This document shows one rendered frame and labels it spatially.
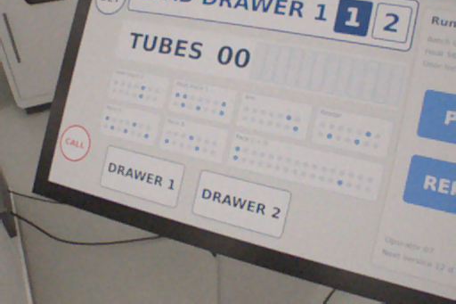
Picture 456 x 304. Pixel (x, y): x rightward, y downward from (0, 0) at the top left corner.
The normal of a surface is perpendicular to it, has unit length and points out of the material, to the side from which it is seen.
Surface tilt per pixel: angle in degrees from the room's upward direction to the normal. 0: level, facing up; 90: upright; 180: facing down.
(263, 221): 50
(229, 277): 90
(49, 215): 0
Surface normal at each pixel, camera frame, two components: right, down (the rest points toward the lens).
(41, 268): 0.00, -0.80
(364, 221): -0.26, -0.09
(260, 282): -0.35, 0.56
